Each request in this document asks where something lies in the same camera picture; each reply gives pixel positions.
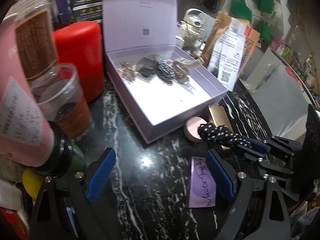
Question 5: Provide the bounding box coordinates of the red cylindrical canister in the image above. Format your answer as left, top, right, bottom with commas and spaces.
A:
53, 21, 104, 102

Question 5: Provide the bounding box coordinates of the brown label clear jar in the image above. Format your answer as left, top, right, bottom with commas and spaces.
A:
12, 0, 57, 82

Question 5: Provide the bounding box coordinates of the black polka dot scrunchie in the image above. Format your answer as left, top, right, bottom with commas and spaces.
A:
197, 122, 252, 148

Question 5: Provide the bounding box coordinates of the purple label jar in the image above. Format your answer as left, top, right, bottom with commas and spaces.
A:
55, 0, 73, 26

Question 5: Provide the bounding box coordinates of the gold star hair clip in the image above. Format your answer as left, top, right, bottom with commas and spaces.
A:
118, 61, 136, 82

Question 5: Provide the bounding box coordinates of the long white receipt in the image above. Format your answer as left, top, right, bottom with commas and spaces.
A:
208, 18, 246, 91

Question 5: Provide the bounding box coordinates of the gold rectangular box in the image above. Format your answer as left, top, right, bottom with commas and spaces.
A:
207, 104, 235, 151

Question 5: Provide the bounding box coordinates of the cream hair claw clip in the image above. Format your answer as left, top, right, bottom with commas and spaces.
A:
171, 57, 204, 84

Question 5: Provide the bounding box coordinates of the yellow lemon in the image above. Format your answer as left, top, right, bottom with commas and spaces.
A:
22, 168, 44, 200

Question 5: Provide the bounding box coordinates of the clear jar orange label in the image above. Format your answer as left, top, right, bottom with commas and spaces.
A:
31, 63, 92, 141

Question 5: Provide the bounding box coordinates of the lavender gift box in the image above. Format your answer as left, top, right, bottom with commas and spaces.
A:
103, 0, 227, 143

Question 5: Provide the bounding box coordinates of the pink paper cup stack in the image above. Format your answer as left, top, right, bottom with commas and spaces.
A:
1, 14, 55, 167

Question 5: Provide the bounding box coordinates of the brown paper bag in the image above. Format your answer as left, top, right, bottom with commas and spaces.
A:
201, 11, 260, 77

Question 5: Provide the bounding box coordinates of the purple signed box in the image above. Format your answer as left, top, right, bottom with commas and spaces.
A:
188, 157, 216, 208

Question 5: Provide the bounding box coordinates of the pink round compact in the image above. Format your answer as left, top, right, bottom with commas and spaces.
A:
184, 116, 207, 142

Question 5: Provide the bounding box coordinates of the small smoky clear box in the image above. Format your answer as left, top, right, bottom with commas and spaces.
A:
136, 57, 158, 78

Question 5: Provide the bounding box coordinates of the gingham checkered scrunchie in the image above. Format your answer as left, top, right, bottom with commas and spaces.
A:
153, 55, 175, 84

